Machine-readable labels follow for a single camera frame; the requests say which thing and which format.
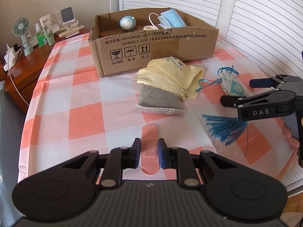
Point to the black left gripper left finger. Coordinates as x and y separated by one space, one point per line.
118 160

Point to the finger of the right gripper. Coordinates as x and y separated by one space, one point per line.
263 83
263 100

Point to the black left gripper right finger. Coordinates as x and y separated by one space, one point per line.
180 160

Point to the blue tasselled sachet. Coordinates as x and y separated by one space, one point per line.
226 129

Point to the blue face masks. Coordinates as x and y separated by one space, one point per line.
168 19

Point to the person's hand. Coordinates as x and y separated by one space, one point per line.
290 134

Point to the white louvred door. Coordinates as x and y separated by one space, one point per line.
269 32

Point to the yellow cleaning cloths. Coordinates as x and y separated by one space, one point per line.
172 75

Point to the pink checked tablecloth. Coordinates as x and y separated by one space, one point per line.
73 110

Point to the brown cardboard box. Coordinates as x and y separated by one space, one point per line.
116 51

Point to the wooden side cabinet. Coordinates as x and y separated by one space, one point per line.
26 70

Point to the blue white round toy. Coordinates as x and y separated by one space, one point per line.
128 23

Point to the white remote control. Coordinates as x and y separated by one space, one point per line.
71 32

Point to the green small box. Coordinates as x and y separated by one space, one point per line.
40 39

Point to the green tube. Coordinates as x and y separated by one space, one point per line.
49 36

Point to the white phone stand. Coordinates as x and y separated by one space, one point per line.
67 16

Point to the mint handheld fan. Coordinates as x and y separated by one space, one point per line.
20 28

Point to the white charger with cable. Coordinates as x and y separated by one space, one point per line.
10 62

